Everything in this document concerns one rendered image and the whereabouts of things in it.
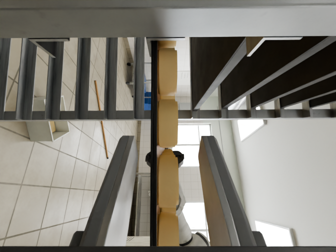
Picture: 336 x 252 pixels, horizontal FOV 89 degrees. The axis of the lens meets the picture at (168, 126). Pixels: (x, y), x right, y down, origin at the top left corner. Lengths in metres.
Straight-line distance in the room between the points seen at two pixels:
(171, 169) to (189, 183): 4.97
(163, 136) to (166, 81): 0.05
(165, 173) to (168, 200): 0.02
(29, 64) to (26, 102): 0.13
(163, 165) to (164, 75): 0.09
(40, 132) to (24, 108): 0.76
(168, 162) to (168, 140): 0.02
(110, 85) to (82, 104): 0.11
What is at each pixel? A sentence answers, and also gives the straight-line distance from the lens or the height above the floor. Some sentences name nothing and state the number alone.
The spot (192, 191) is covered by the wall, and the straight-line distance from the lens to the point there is 5.13.
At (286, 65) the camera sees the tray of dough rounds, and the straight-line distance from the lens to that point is 0.31.
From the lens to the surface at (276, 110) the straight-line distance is 0.64.
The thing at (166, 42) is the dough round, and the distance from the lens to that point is 0.21.
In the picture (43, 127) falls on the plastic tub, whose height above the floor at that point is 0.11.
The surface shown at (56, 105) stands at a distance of 0.66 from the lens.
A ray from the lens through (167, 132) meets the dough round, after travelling 0.16.
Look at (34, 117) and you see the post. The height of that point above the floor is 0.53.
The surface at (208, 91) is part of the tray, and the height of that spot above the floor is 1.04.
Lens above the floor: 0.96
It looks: level
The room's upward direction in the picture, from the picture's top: 90 degrees clockwise
